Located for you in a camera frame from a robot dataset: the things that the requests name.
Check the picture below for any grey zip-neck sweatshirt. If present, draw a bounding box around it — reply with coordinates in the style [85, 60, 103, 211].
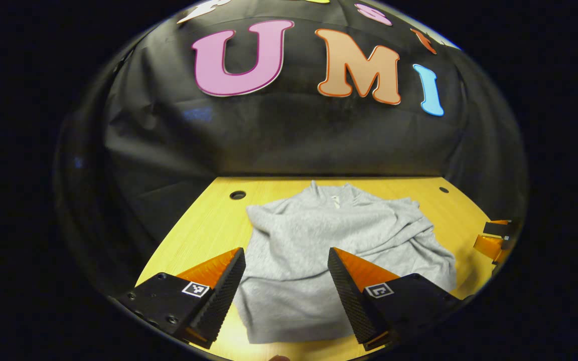
[233, 180, 458, 345]

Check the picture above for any black backdrop cloth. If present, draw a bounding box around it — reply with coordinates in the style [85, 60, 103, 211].
[53, 0, 528, 301]

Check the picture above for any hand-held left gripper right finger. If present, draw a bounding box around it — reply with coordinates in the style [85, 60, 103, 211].
[327, 247, 463, 351]

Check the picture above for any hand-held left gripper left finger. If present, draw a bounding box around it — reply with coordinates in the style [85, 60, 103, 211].
[116, 247, 247, 350]

